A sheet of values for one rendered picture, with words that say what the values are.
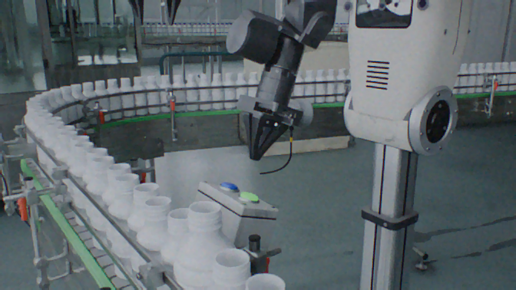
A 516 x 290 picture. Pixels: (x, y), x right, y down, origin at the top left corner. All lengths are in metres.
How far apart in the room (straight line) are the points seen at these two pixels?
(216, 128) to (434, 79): 1.27
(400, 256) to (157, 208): 0.73
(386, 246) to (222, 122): 1.15
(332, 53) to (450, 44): 3.82
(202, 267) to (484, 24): 6.28
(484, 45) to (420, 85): 5.71
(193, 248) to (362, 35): 0.68
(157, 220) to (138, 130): 1.38
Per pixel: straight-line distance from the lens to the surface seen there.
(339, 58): 4.82
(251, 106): 0.70
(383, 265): 1.16
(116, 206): 0.70
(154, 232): 0.59
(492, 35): 6.73
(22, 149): 1.29
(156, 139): 1.99
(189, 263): 0.49
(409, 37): 0.95
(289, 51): 0.70
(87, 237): 0.91
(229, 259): 0.47
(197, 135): 2.03
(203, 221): 0.48
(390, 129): 0.99
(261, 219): 0.71
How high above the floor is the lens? 1.40
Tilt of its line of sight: 16 degrees down
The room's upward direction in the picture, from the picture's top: straight up
